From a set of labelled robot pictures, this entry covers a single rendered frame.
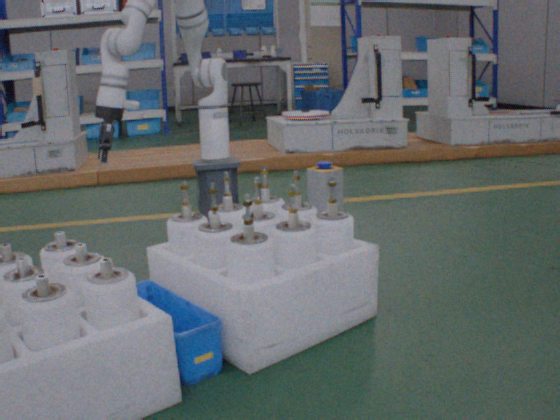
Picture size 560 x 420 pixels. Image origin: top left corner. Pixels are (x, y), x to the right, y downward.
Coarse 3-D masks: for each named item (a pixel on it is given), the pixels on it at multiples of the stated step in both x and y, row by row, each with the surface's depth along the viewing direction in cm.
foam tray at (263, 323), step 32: (160, 256) 126; (192, 256) 123; (320, 256) 120; (352, 256) 120; (192, 288) 116; (224, 288) 106; (256, 288) 104; (288, 288) 109; (320, 288) 115; (352, 288) 122; (224, 320) 109; (256, 320) 105; (288, 320) 110; (320, 320) 116; (352, 320) 124; (224, 352) 111; (256, 352) 106; (288, 352) 112
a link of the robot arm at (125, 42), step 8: (128, 8) 133; (136, 8) 133; (128, 16) 133; (136, 16) 133; (144, 16) 135; (128, 24) 131; (136, 24) 133; (144, 24) 136; (112, 32) 132; (120, 32) 131; (128, 32) 130; (136, 32) 132; (112, 40) 131; (120, 40) 130; (128, 40) 130; (136, 40) 132; (112, 48) 132; (120, 48) 131; (128, 48) 131; (136, 48) 133
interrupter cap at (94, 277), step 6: (96, 270) 94; (114, 270) 94; (120, 270) 93; (126, 270) 93; (90, 276) 91; (96, 276) 91; (114, 276) 91; (120, 276) 91; (126, 276) 91; (90, 282) 89; (96, 282) 88; (102, 282) 88; (108, 282) 88; (114, 282) 89
